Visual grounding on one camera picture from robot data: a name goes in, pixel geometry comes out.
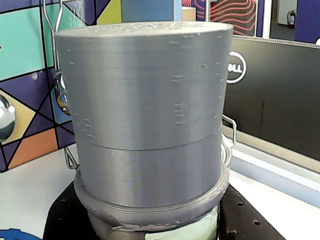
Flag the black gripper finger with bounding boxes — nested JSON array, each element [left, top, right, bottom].
[[43, 185, 101, 240], [216, 184, 287, 240]]

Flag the gray cylindrical salt shaker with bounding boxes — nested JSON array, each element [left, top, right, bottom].
[[53, 20, 235, 240]]

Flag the steel ladle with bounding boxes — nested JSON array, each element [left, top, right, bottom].
[[0, 94, 17, 142]]

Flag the black Dell monitor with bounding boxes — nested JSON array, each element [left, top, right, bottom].
[[221, 36, 320, 161]]

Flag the red fire extinguisher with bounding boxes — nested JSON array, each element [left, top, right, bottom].
[[287, 9, 296, 30]]

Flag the steel wire-handled spoon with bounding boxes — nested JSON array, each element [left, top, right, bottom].
[[42, 0, 74, 116]]

